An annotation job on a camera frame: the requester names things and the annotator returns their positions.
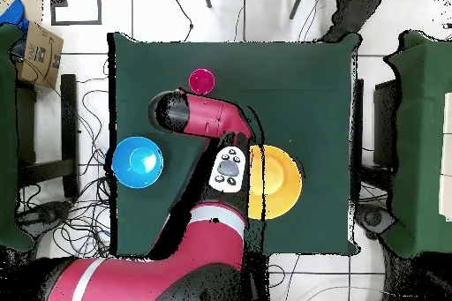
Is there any large yellow plastic bowl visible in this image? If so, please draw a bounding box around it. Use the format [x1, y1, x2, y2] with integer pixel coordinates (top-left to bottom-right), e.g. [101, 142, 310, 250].
[247, 144, 304, 221]

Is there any red plastic cup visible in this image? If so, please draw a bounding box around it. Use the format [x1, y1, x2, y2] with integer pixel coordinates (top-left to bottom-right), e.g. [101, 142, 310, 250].
[187, 68, 216, 96]

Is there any large blue plastic bowl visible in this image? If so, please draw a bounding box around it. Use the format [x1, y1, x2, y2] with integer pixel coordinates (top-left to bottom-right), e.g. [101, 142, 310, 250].
[111, 136, 164, 190]

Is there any dark green tablecloth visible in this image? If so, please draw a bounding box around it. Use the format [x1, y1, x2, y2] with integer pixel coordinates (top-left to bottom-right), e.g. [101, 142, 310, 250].
[107, 31, 361, 258]

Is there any person's leg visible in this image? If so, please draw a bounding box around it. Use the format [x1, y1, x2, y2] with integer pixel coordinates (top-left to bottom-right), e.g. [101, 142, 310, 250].
[322, 0, 394, 43]

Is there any green cloth on side table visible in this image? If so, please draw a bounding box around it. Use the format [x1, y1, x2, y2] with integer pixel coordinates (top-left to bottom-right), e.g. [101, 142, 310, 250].
[382, 29, 452, 260]
[0, 23, 35, 252]

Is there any printed cardboard box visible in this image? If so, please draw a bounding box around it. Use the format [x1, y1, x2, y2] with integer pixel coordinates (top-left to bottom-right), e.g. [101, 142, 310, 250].
[15, 20, 65, 89]

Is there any plain cardboard box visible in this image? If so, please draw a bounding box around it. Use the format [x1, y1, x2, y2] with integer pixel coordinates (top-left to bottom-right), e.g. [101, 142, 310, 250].
[0, 0, 44, 26]

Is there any blue bag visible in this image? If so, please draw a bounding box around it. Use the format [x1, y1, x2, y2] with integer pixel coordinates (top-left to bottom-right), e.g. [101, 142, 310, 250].
[0, 0, 30, 35]

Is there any tangle of floor cables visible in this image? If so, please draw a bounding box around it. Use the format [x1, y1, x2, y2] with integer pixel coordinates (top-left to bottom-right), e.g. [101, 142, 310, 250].
[17, 56, 117, 260]

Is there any black floor cable with knot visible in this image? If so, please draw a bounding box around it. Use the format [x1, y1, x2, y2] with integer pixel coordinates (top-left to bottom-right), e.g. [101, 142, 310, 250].
[170, 0, 194, 42]

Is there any black stool frame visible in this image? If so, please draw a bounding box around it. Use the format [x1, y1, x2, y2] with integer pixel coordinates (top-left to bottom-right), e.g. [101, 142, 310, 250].
[15, 73, 80, 199]

